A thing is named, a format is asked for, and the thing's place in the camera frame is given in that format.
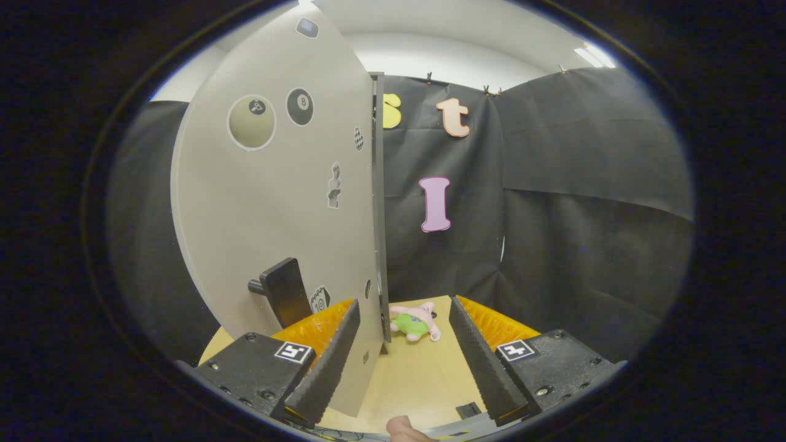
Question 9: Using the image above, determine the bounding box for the pink and green plush toy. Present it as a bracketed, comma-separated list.
[389, 301, 442, 343]

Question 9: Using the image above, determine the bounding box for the black door handle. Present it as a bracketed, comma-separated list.
[247, 257, 313, 330]

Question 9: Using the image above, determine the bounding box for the black backdrop cloth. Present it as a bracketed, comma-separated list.
[106, 66, 696, 369]

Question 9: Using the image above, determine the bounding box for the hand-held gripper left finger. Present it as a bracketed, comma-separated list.
[183, 298, 362, 429]

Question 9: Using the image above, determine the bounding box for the grey shoe cabinet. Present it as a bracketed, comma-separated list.
[370, 71, 392, 346]

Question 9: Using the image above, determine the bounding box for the long ceiling light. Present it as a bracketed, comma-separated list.
[573, 42, 616, 69]

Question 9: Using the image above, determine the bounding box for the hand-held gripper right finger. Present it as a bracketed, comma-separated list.
[448, 295, 628, 428]

